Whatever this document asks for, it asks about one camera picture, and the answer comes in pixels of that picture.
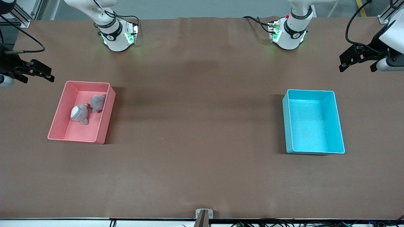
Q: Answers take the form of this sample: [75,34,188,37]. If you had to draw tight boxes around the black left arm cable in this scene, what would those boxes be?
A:
[346,0,384,54]

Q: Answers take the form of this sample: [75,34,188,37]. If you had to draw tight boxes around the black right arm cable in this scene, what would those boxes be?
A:
[0,14,45,54]

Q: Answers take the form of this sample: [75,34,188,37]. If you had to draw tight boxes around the pink plastic box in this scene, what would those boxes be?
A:
[47,81,116,145]

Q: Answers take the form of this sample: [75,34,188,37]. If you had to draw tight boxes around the blue plastic box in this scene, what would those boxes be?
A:
[282,89,345,155]

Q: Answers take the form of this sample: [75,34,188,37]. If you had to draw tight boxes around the aluminium frame profile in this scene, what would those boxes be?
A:
[6,0,43,28]
[377,0,404,25]

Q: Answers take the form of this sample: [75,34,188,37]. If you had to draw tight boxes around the grey plush toy white face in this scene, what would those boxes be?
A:
[70,103,90,125]

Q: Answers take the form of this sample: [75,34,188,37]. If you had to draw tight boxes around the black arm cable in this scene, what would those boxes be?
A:
[0,14,45,54]
[346,0,384,54]

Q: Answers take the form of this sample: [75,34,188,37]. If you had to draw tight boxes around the black left base cable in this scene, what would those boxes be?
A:
[242,16,272,33]

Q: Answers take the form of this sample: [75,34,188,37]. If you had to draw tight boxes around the grey metal bracket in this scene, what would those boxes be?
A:
[195,209,214,227]

